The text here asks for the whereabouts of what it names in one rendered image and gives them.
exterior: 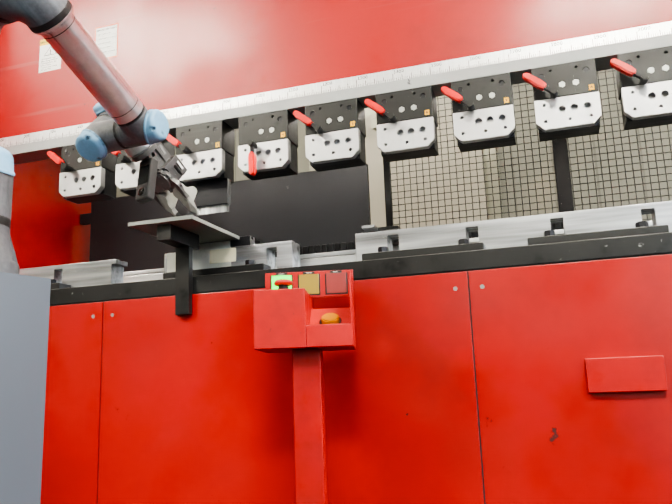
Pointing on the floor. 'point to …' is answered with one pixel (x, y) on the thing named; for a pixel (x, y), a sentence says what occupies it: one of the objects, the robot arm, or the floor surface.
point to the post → (562, 175)
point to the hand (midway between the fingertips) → (184, 214)
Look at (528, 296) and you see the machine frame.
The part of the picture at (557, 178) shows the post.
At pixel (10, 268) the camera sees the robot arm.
